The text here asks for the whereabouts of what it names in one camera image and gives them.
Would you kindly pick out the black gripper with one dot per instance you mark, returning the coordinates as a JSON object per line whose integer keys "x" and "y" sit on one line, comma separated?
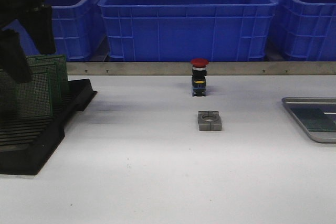
{"x": 36, "y": 18}

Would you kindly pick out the green circuit board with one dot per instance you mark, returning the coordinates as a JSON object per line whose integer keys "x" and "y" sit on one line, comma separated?
{"x": 314, "y": 119}
{"x": 9, "y": 107}
{"x": 33, "y": 99}
{"x": 54, "y": 81}
{"x": 60, "y": 61}

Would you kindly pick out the green circuit board front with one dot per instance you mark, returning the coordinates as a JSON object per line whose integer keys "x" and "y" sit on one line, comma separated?
{"x": 33, "y": 99}

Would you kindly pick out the black slotted board rack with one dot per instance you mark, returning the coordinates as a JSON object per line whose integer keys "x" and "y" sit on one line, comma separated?
{"x": 27, "y": 144}

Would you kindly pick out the silver metal tray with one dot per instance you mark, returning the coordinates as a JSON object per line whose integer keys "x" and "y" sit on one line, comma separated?
{"x": 327, "y": 105}

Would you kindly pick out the blue plastic crate left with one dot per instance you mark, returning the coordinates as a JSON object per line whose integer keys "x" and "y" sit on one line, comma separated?
{"x": 78, "y": 28}

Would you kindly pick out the blue plastic crate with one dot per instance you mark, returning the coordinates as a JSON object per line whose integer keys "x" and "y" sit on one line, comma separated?
{"x": 304, "y": 30}
{"x": 78, "y": 28}
{"x": 181, "y": 30}

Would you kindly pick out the blue plastic crate centre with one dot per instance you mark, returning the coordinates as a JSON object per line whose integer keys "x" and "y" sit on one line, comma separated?
{"x": 181, "y": 30}

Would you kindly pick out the red emergency stop button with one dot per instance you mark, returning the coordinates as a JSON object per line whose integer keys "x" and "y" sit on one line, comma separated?
{"x": 199, "y": 72}

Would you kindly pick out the grey metal pipe clamp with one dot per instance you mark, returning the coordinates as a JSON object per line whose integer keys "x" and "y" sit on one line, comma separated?
{"x": 209, "y": 121}

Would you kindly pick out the blue plastic crate right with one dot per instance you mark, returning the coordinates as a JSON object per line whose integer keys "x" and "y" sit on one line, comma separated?
{"x": 304, "y": 30}

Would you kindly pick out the steel table edge rail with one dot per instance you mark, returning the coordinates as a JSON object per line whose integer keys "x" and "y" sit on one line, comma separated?
{"x": 272, "y": 68}

